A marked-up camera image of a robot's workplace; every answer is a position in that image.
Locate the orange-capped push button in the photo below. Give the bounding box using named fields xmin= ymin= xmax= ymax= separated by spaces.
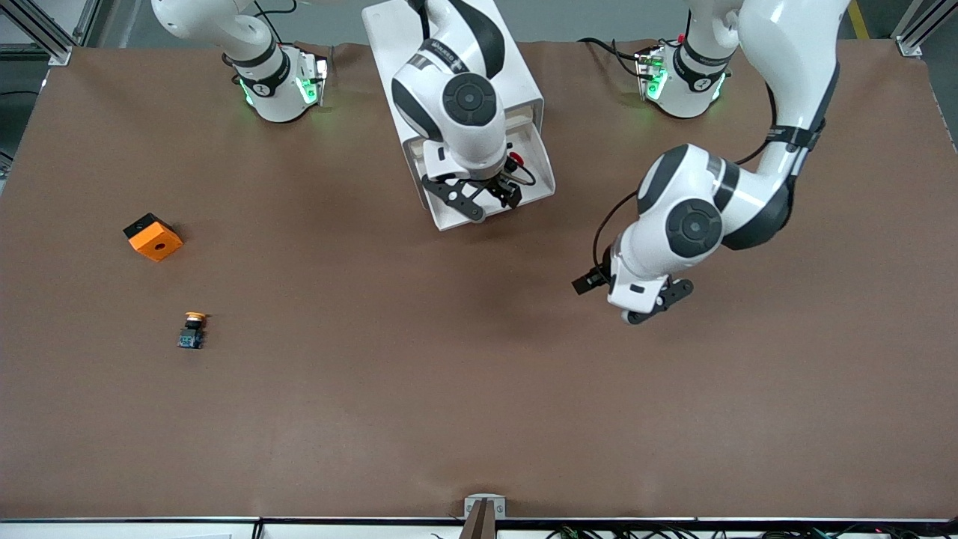
xmin=177 ymin=311 xmax=212 ymax=351

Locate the brown table cover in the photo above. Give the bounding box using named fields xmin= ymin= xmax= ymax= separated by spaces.
xmin=0 ymin=37 xmax=958 ymax=521

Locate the orange and black block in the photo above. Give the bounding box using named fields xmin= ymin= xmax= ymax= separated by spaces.
xmin=123 ymin=213 xmax=184 ymax=263

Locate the black base cable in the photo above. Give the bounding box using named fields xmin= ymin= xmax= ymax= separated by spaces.
xmin=578 ymin=36 xmax=646 ymax=79

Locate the grey bracket with post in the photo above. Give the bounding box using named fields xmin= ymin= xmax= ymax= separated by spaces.
xmin=458 ymin=494 xmax=507 ymax=539

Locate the white table edge rail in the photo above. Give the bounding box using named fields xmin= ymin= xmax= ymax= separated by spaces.
xmin=0 ymin=515 xmax=958 ymax=539

